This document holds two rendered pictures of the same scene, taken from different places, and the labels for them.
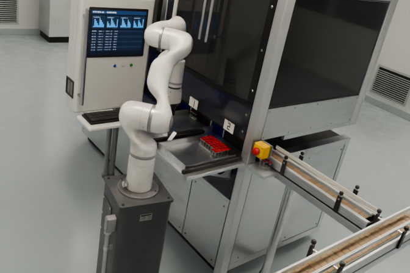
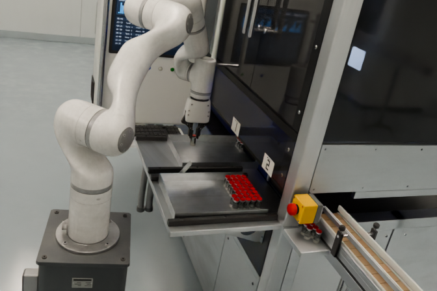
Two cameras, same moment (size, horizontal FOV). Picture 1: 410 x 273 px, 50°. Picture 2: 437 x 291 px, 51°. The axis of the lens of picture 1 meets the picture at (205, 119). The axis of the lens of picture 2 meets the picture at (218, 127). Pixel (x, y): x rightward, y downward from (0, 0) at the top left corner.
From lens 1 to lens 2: 0.92 m
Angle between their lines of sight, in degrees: 18
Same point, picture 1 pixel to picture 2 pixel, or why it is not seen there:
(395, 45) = not seen: outside the picture
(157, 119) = (99, 130)
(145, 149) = (85, 177)
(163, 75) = (129, 65)
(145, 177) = (88, 220)
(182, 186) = (215, 240)
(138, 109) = (76, 112)
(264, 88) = (313, 108)
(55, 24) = not seen: hidden behind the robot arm
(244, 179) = (279, 250)
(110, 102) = (142, 114)
